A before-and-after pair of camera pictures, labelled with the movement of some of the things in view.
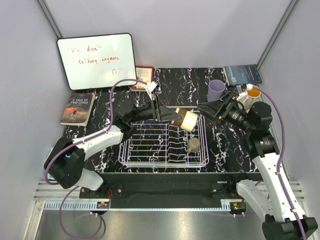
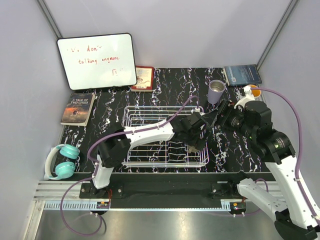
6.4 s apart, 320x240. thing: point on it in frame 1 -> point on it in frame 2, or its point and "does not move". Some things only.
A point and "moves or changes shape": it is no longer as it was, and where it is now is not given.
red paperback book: x=144 y=73 does not move
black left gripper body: x=148 y=112 -> x=192 y=138
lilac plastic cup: x=215 y=88 does not move
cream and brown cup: x=188 y=119 moves or changes shape
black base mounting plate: x=169 y=190 does not move
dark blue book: x=241 y=75 does not move
